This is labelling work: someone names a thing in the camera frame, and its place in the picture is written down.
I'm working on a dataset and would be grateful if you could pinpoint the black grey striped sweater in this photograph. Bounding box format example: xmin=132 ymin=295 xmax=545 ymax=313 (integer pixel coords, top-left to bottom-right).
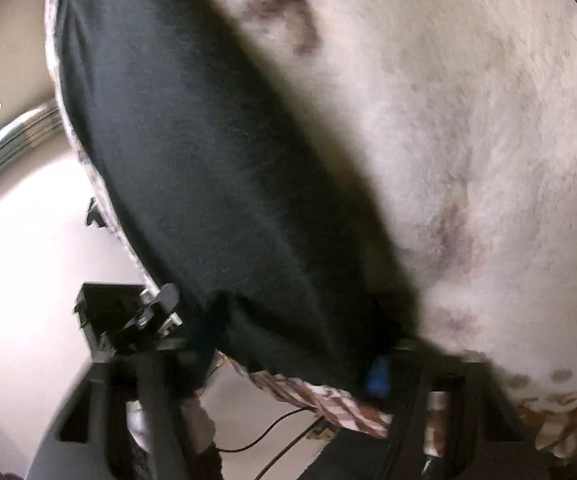
xmin=55 ymin=0 xmax=421 ymax=403

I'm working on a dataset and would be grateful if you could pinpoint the left grey curtain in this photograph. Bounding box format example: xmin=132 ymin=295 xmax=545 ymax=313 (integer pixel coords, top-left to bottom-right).
xmin=0 ymin=99 xmax=64 ymax=174

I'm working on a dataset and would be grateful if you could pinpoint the black cable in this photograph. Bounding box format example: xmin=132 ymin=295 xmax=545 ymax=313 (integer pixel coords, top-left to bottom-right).
xmin=214 ymin=405 xmax=330 ymax=480

